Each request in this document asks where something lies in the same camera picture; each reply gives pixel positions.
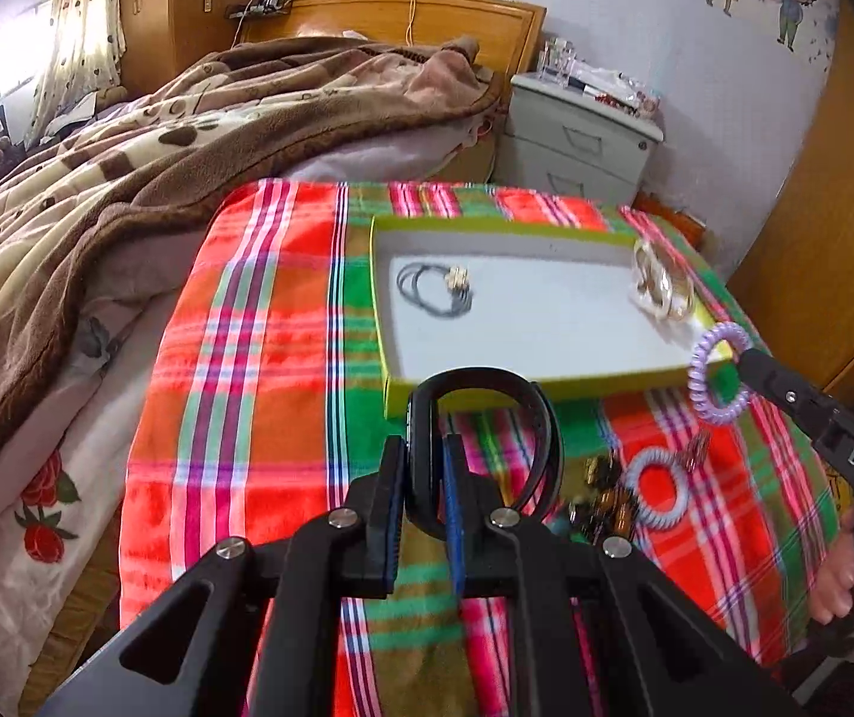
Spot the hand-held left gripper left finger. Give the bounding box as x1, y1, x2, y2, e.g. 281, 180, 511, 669
39, 437, 409, 717

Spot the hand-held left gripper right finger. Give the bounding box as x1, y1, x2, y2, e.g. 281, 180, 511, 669
442, 433, 801, 717

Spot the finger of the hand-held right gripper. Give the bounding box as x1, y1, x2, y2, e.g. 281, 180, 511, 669
735, 347, 840, 439

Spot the purple spiral hair tie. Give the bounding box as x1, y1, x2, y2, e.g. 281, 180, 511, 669
687, 323, 758, 423

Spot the round charm hair tie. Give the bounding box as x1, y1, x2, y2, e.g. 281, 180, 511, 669
554, 500, 592, 539

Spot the black wristband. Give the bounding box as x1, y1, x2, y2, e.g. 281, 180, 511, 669
403, 367, 566, 543

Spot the gold chain black hair tie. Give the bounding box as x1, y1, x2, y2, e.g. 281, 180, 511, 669
583, 455, 618, 490

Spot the amber bead black hair tie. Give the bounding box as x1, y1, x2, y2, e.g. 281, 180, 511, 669
591, 489, 635, 543

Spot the pale blue spiral hair tie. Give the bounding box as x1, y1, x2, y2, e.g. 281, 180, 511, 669
627, 446, 697, 531

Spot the green-edged cardboard box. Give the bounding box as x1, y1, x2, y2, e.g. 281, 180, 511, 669
368, 215, 752, 419

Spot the person's right hand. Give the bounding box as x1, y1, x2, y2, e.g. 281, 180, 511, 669
811, 504, 854, 624

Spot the wooden door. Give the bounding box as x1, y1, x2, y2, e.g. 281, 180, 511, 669
726, 0, 854, 397

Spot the gold hair claw clip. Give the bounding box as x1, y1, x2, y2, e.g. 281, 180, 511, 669
630, 239, 699, 324

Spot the red green plaid cloth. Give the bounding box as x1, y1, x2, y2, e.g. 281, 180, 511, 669
119, 179, 846, 717

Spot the orange wooden box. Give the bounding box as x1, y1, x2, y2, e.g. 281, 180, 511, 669
636, 190, 708, 247

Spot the grey nightstand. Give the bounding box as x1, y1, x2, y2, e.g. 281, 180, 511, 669
497, 73, 665, 206

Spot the clutter of small packets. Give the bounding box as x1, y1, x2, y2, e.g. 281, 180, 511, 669
569, 63, 659, 117

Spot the floral rose quilt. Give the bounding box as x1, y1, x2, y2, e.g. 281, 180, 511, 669
0, 287, 211, 658

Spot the pale pink bed sheet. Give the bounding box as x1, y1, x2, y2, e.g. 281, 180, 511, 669
285, 119, 503, 184

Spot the clear glass cup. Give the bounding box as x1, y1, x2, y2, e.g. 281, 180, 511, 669
539, 37, 573, 87

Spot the brown paw print blanket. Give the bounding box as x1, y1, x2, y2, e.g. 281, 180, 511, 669
0, 37, 510, 561

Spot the wooden headboard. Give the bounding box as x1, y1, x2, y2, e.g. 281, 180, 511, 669
236, 0, 548, 91

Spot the power strip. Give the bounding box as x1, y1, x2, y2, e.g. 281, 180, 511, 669
225, 0, 294, 20

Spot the wooden wardrobe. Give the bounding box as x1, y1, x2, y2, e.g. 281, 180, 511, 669
119, 0, 268, 98

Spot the dotted curtain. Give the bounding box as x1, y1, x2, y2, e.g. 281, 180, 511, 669
27, 0, 130, 136

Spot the black hair tie gold charm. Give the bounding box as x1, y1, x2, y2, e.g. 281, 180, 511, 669
395, 263, 477, 318

